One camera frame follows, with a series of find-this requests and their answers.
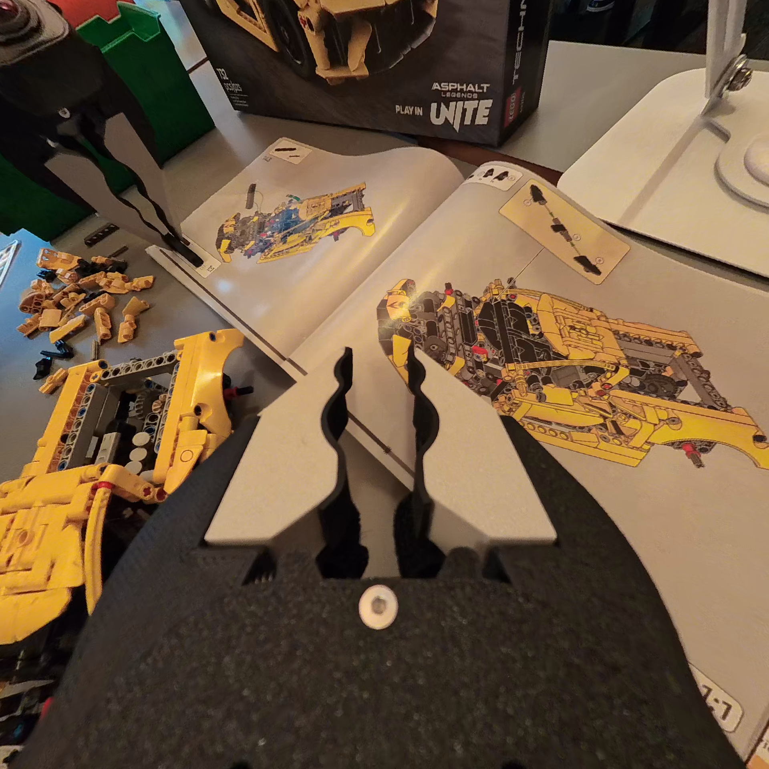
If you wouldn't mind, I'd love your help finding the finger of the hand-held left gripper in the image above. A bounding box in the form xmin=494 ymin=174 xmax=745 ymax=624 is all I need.
xmin=98 ymin=110 xmax=188 ymax=248
xmin=45 ymin=149 xmax=184 ymax=250

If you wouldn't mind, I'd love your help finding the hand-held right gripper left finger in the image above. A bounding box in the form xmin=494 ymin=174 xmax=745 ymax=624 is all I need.
xmin=204 ymin=347 xmax=370 ymax=580

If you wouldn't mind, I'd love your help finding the toy car set box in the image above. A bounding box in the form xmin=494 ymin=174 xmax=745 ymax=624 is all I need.
xmin=179 ymin=0 xmax=552 ymax=148

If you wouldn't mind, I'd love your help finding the green storage bin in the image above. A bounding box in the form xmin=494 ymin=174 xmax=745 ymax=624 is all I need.
xmin=0 ymin=1 xmax=216 ymax=242

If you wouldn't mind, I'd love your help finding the yellow brick car model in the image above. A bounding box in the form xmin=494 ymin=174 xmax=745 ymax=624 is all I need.
xmin=0 ymin=327 xmax=253 ymax=646

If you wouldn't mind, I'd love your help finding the red storage bin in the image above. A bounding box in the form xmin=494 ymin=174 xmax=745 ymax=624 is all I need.
xmin=45 ymin=0 xmax=124 ymax=31

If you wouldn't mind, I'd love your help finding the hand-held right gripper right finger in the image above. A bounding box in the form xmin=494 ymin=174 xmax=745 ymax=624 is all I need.
xmin=393 ymin=345 xmax=558 ymax=580

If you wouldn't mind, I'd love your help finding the white document stand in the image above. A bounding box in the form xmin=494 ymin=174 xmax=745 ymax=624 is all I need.
xmin=558 ymin=0 xmax=769 ymax=278

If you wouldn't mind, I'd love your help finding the pile of yellow brick pieces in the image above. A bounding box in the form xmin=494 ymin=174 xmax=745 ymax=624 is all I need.
xmin=17 ymin=246 xmax=156 ymax=394

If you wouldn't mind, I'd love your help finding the instruction booklet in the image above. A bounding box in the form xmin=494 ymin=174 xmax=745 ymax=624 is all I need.
xmin=146 ymin=137 xmax=769 ymax=761

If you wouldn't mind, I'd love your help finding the grey desk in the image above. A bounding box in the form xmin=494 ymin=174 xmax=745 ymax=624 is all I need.
xmin=0 ymin=0 xmax=769 ymax=662

